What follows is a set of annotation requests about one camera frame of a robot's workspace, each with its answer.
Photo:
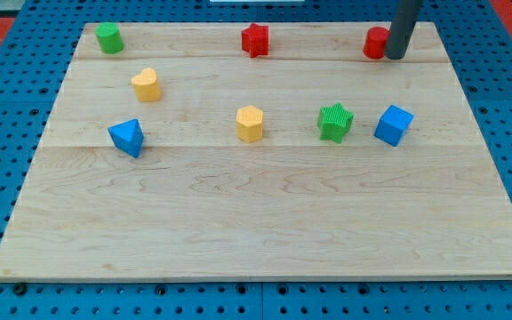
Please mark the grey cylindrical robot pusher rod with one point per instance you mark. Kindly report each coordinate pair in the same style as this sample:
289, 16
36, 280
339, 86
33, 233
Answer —
401, 28

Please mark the green cylinder block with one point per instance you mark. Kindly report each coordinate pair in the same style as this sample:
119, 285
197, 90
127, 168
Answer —
109, 38

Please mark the red cylinder block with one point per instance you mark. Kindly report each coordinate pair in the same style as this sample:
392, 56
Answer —
375, 42

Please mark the green star block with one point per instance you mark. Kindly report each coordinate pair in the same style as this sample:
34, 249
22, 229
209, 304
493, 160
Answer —
334, 122

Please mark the light wooden board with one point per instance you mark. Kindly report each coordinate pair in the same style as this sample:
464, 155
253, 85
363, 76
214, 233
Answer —
201, 205

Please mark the yellow hexagon block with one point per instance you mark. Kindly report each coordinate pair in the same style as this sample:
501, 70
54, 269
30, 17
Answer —
249, 123

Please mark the blue cube block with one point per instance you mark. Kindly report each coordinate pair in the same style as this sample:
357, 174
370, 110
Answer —
393, 125

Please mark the yellow heart block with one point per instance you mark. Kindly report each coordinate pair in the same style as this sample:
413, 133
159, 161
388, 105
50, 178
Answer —
146, 86

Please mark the blue triangle block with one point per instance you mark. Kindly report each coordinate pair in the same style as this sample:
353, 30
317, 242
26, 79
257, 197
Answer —
128, 137

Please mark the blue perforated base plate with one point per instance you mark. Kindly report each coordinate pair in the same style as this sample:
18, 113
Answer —
34, 57

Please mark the red star block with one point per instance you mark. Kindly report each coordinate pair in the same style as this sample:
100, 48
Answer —
255, 40

